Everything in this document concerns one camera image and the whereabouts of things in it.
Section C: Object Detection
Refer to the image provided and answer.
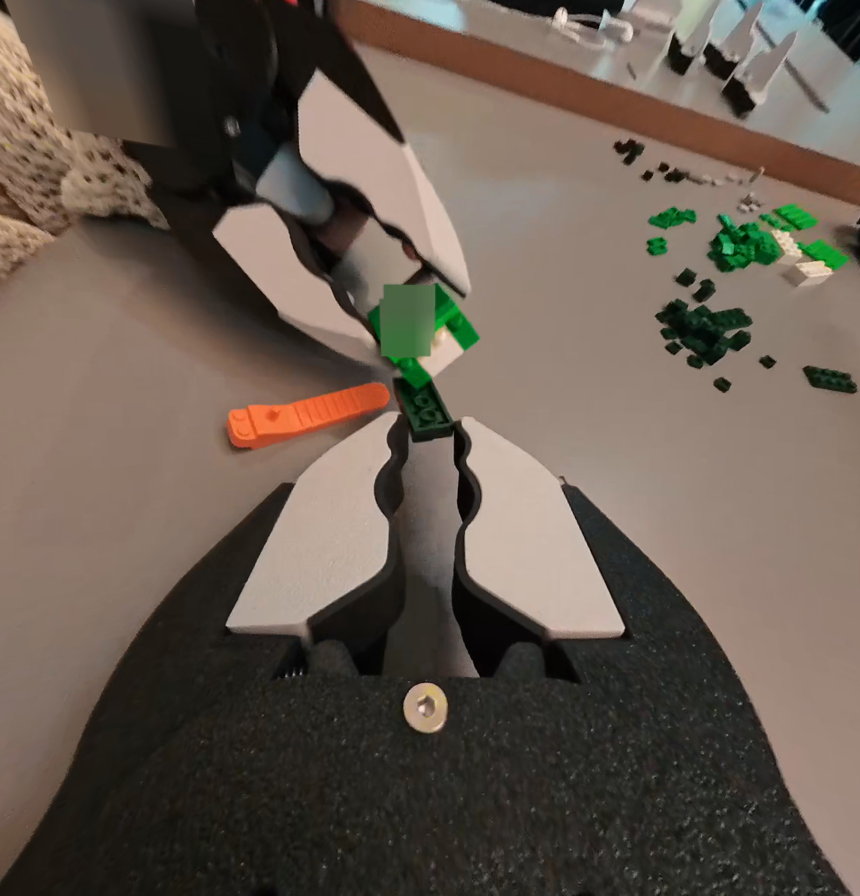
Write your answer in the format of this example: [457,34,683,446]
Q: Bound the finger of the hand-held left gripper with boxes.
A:
[297,69,472,296]
[211,203,383,366]

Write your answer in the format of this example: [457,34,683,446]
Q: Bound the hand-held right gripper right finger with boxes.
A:
[452,418,626,679]

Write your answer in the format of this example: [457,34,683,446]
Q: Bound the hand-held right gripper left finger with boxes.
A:
[226,412,410,676]

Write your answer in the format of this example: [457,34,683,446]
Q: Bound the dark green lego plate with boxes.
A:
[394,378,453,442]

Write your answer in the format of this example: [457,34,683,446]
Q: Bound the green white lego assembly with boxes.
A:
[367,283,481,389]

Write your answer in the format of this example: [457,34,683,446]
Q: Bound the pile of dark green bricks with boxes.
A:
[656,268,858,394]

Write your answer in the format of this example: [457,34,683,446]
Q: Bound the person's left forearm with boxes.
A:
[0,7,168,295]

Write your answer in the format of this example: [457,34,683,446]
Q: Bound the small grey lego pieces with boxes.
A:
[689,167,767,214]

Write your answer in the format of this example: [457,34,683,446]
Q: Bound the orange brick separator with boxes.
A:
[227,383,391,449]

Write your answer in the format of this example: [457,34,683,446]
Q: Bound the row of small black pieces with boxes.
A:
[612,139,690,184]

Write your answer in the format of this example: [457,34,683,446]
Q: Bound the white wedge dock black base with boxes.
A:
[723,28,798,116]
[668,0,711,77]
[703,0,763,81]

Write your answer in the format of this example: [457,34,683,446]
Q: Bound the pile of bright green bricks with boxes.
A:
[646,203,851,274]

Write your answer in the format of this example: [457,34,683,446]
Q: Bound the white cable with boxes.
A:
[549,7,635,46]

